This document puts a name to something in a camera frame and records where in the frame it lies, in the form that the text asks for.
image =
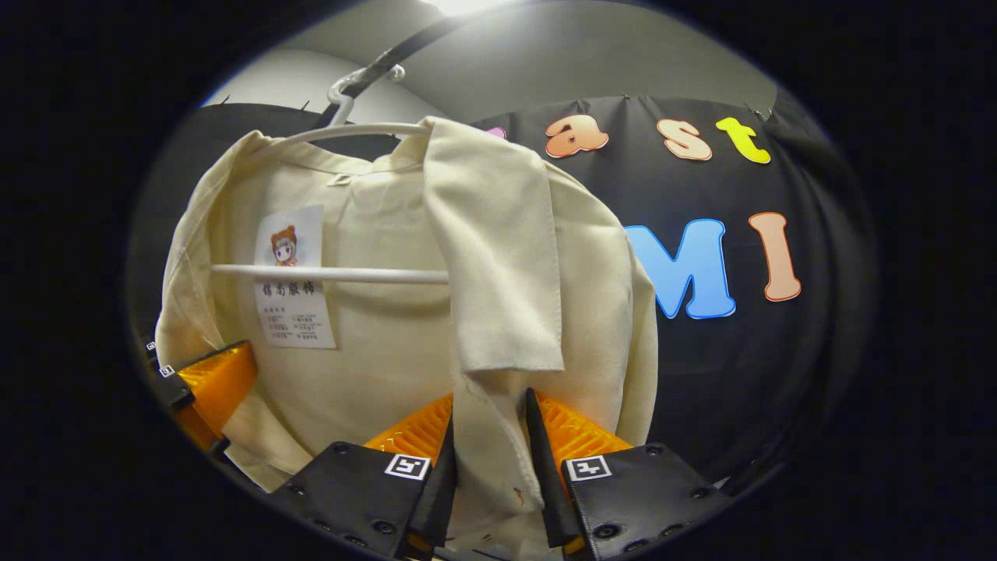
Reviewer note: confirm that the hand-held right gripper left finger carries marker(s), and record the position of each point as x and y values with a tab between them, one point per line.
440	499

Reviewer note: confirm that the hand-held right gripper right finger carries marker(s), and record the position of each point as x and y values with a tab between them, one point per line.
545	483

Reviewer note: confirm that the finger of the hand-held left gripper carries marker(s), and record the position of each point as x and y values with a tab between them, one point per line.
199	432
222	382

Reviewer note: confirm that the cream button shirt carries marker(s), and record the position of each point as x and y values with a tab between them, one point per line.
389	351

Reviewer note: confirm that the white plastic clothes hanger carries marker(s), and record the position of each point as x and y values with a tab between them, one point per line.
350	274

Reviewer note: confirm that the black backdrop cloth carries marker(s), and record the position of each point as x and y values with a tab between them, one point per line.
701	374

